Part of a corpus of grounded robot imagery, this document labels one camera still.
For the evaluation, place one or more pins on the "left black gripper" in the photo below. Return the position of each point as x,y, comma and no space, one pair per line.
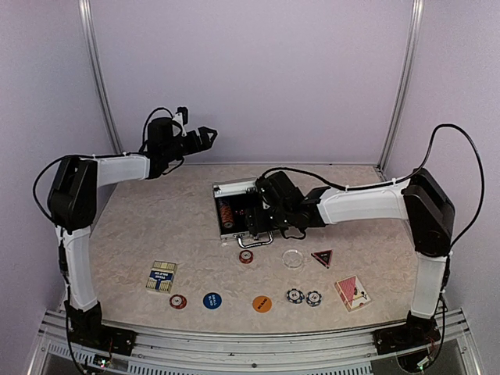
198,147

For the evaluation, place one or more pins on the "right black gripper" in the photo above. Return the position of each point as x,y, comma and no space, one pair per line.
255,223

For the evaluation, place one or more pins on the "aluminium poker chip case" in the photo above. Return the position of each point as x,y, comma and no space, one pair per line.
241,194

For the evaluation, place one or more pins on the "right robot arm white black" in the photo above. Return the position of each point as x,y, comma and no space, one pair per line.
417,199

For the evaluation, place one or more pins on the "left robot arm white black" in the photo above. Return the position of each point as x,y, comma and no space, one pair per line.
72,205

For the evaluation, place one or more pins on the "chip row in case back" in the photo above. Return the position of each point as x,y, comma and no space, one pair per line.
226,214

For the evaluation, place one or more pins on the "red poker chip stack centre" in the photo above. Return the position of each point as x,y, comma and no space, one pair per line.
246,256

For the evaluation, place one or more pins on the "clear round dealer button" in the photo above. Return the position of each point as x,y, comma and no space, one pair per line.
293,259

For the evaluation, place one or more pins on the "black pink triangular button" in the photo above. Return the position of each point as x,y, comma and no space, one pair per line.
323,257

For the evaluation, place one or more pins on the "orange big blind button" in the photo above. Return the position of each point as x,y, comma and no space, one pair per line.
262,304

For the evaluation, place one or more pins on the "blue white poker chip stack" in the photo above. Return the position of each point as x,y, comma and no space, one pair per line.
295,296

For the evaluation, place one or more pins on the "blue small blind button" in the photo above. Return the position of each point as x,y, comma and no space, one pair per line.
212,300

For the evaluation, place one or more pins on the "blue playing card box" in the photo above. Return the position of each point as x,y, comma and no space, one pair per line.
161,276

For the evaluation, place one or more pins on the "red poker chip front left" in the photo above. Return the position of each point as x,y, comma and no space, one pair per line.
178,301

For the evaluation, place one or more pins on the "red playing card deck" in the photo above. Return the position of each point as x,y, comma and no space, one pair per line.
352,293

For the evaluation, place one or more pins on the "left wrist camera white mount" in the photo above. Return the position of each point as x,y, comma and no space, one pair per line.
181,119

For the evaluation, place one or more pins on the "left aluminium corner post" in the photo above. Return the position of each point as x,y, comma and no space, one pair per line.
92,50

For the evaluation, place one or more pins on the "aluminium corner post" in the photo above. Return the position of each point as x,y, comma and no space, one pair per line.
415,23
92,50

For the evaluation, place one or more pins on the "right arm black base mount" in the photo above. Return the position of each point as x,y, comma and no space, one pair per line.
397,338

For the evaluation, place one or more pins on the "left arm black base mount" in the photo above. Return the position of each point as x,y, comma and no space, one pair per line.
109,340

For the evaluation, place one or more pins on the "right aluminium corner post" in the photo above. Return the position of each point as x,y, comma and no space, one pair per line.
415,23

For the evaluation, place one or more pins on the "aluminium front rail frame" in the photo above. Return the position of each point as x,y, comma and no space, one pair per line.
344,351

